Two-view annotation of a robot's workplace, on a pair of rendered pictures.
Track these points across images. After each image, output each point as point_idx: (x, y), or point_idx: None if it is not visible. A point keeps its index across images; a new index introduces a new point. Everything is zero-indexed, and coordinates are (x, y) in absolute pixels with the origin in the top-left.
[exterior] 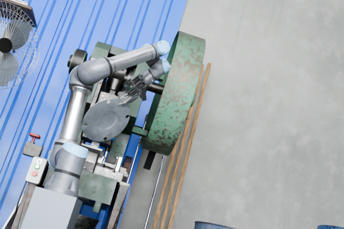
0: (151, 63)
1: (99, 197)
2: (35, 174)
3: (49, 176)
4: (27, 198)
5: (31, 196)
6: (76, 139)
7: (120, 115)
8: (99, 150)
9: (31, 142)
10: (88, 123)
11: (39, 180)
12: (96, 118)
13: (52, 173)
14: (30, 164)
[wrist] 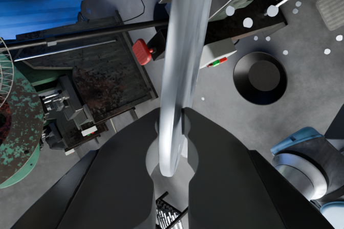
0: None
1: None
2: (224, 61)
3: (217, 17)
4: (236, 38)
5: (237, 36)
6: (313, 194)
7: None
8: None
9: (154, 52)
10: (196, 78)
11: (234, 51)
12: (195, 81)
13: (216, 15)
14: (206, 66)
